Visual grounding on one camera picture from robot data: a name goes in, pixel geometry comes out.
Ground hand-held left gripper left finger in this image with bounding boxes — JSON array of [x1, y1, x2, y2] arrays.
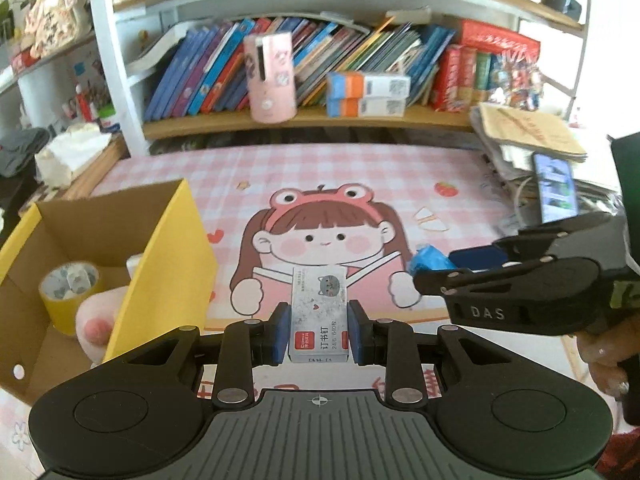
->
[[120, 302, 293, 411]]

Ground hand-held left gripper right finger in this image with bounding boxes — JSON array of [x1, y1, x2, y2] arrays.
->
[[347, 300, 526, 408]]

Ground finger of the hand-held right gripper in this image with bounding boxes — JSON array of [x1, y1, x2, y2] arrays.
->
[[412, 256, 602, 333], [447, 210, 626, 273]]

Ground white staple box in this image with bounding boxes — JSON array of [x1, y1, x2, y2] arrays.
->
[[287, 266, 350, 365]]

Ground blue plastic bag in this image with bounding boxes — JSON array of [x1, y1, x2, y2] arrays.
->
[[409, 245, 458, 277]]

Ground yellow cardboard box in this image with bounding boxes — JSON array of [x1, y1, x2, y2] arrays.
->
[[0, 178, 219, 406]]

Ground pink plush paw toy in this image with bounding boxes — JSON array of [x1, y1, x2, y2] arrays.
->
[[75, 285, 133, 363]]

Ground white charger plug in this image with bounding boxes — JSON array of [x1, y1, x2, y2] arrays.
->
[[66, 265, 99, 296]]

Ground yellow tape roll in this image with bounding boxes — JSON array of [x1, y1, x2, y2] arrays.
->
[[39, 260, 107, 336]]

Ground person's right hand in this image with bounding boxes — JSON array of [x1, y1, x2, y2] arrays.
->
[[575, 332, 632, 396]]

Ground black smartphone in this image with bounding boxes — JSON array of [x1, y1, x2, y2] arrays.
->
[[532, 151, 580, 225]]

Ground stack of white papers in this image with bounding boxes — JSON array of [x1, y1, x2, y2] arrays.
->
[[480, 130, 626, 211]]

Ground brown paper envelope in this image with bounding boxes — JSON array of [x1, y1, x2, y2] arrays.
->
[[472, 102, 588, 163]]

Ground pink checkered printed table mat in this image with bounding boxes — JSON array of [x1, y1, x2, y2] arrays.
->
[[0, 142, 621, 461]]

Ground red thick dictionary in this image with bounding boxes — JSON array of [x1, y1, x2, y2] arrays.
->
[[432, 45, 463, 111]]

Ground red flat book box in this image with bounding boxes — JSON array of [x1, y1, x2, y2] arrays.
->
[[460, 20, 542, 61]]

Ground orange and white carton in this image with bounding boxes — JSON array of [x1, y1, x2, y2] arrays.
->
[[326, 72, 412, 101]]

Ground dark red cloth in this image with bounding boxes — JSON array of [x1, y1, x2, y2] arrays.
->
[[597, 427, 640, 480]]

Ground pink cylindrical dispenser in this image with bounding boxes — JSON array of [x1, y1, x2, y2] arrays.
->
[[243, 31, 297, 123]]

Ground row of slanted blue books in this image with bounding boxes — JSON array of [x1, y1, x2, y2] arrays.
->
[[144, 15, 453, 121]]

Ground white tissue pack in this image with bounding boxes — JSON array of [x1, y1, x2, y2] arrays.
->
[[34, 122, 113, 188]]

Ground grey folded cloth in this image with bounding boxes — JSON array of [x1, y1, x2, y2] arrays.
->
[[0, 127, 51, 178]]

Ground white side shelf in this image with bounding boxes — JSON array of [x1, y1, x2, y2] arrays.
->
[[0, 35, 131, 136]]

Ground pink doll figurine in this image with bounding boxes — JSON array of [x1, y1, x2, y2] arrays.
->
[[22, 0, 86, 58]]

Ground white coiled cable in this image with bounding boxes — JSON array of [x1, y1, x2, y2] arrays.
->
[[500, 175, 543, 236]]

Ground white frame wooden bookshelf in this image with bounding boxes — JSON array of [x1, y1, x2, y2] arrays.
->
[[85, 0, 593, 158]]

